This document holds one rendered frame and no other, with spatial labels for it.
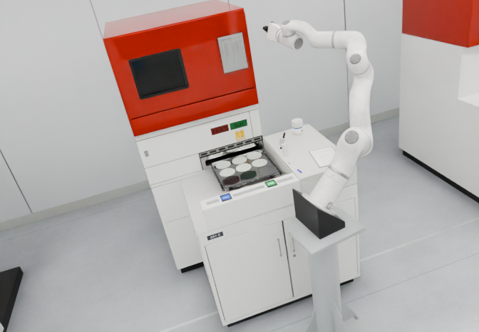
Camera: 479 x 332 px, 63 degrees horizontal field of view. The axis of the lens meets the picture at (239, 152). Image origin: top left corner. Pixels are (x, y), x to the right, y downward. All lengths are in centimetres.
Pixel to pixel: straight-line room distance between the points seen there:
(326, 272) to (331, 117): 275
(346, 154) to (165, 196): 133
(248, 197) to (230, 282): 57
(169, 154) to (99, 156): 171
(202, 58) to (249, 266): 125
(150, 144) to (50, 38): 170
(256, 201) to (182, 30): 104
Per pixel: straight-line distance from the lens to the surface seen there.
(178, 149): 259
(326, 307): 242
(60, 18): 388
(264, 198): 216
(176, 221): 286
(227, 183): 237
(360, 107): 202
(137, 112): 242
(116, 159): 423
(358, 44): 213
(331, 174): 196
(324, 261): 217
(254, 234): 227
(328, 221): 197
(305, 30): 223
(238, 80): 247
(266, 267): 245
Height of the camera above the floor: 214
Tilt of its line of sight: 27 degrees down
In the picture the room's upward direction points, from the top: 11 degrees counter-clockwise
